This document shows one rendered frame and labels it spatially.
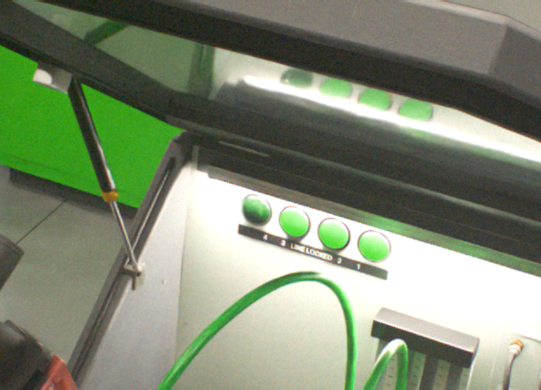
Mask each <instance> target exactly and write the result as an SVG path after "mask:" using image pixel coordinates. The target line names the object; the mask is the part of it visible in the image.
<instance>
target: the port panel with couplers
mask: <svg viewBox="0 0 541 390"><path fill-rule="evenodd" d="M509 353H515V354H516V358H515V359H514V361H512V365H511V377H510V385H509V390H536V388H537V383H538V375H539V371H540V368H541V311H539V310H537V309H534V308H531V307H529V306H526V305H523V304H520V303H518V302H515V301H510V303H509V304H508V308H507V312H506V315H505V319H504V325H503V329H502V332H501V336H500V340H499V345H498V351H497V355H496V359H495V362H494V366H493V369H492V373H491V379H490V384H489V387H488V390H502V385H503V377H504V364H505V361H506V358H507V356H508V355H509Z"/></svg>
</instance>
